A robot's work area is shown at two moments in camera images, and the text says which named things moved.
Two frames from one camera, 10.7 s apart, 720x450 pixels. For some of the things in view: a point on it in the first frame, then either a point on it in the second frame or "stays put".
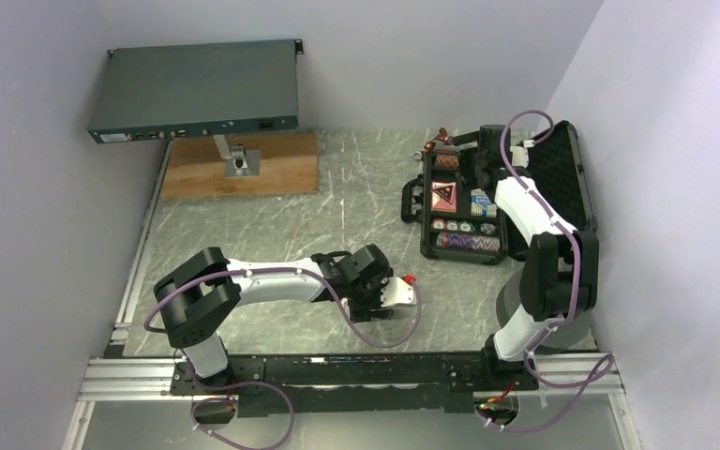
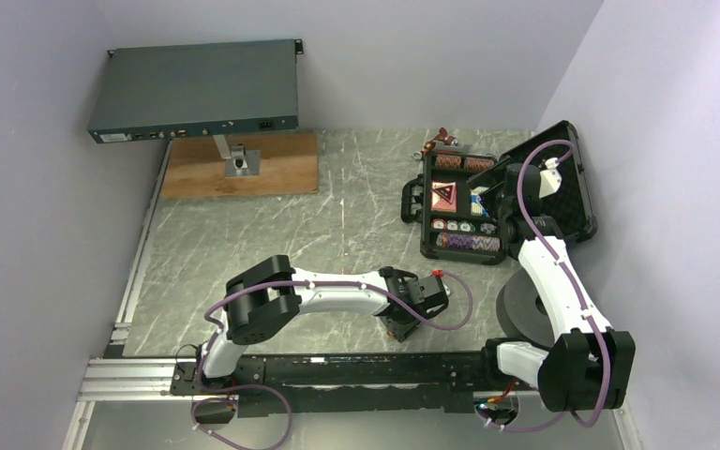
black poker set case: [464, 219] stays put
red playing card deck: [443, 196] stays put
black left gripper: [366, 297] to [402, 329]
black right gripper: [465, 139] to [490, 172]
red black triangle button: [445, 192] stays put
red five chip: [438, 223] stays put
